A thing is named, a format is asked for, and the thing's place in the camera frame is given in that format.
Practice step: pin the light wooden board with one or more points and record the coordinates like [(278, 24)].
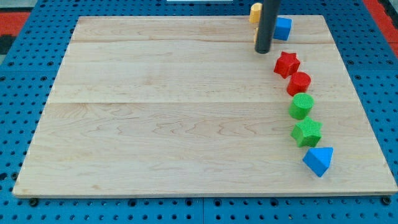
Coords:
[(150, 107)]

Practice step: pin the yellow block behind rod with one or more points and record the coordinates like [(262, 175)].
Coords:
[(255, 34)]

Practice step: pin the red star block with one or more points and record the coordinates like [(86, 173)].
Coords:
[(286, 64)]

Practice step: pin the green cylinder block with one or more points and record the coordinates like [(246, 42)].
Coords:
[(301, 105)]

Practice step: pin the red cylinder block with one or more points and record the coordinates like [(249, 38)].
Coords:
[(299, 83)]

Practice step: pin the green star block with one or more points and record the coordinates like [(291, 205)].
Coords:
[(307, 132)]

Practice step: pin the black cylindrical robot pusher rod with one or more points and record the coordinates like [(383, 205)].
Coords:
[(267, 23)]

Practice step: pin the yellow block upper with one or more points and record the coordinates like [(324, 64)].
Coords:
[(255, 12)]

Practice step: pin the blue cube block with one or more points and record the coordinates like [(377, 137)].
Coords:
[(282, 28)]

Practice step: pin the blue triangular prism block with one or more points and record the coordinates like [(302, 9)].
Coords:
[(318, 159)]

